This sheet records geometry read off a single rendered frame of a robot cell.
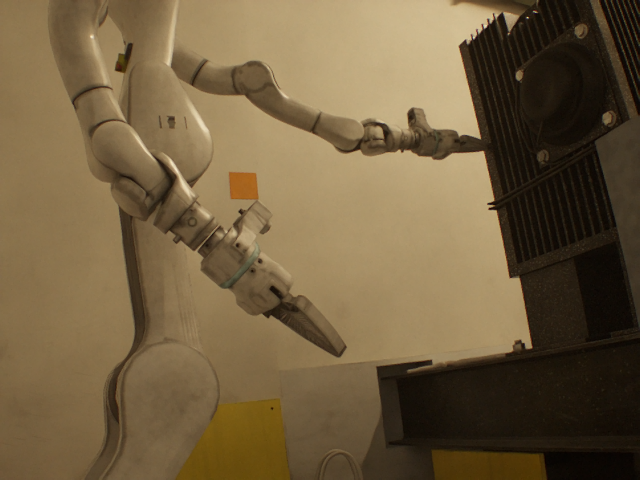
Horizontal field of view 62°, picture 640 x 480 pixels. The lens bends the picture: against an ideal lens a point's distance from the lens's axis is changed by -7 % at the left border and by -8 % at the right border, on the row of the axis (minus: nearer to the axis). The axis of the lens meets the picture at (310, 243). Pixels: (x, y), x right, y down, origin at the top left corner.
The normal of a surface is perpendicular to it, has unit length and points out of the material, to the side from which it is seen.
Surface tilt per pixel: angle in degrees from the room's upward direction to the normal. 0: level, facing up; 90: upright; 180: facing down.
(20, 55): 90
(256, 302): 138
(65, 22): 105
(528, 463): 90
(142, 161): 97
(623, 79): 90
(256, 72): 117
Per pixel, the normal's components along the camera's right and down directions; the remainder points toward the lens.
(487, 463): -0.92, 0.00
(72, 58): 0.02, -0.06
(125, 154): 0.52, -0.07
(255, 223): 0.54, -0.39
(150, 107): 0.36, -0.26
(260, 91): 0.10, 0.44
